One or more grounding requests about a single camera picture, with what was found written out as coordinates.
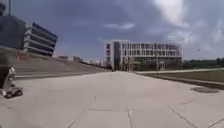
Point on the dark manhole cover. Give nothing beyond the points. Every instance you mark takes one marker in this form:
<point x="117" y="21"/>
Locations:
<point x="205" y="89"/>

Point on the dark banded glass building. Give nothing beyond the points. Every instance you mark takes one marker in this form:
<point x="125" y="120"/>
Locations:
<point x="38" y="40"/>

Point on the low distant building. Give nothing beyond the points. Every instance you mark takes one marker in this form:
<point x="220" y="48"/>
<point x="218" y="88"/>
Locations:
<point x="70" y="58"/>

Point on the grass strip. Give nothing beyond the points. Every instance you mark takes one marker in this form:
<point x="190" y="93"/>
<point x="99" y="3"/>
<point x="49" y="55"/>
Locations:
<point x="196" y="76"/>

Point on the white building with window grid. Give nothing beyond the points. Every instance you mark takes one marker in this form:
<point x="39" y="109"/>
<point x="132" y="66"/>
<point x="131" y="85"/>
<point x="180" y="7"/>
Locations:
<point x="143" y="55"/>

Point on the row of trees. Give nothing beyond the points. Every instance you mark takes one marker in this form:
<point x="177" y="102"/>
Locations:
<point x="203" y="63"/>

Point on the pale concrete slab plaza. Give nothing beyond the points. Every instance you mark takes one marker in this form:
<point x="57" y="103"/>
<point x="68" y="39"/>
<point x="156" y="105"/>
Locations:
<point x="110" y="100"/>

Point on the small wheeled robot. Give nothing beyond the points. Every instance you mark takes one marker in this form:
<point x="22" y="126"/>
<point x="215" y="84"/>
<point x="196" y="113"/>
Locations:
<point x="12" y="91"/>

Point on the wide concrete steps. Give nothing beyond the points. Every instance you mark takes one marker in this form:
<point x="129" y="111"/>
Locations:
<point x="46" y="68"/>

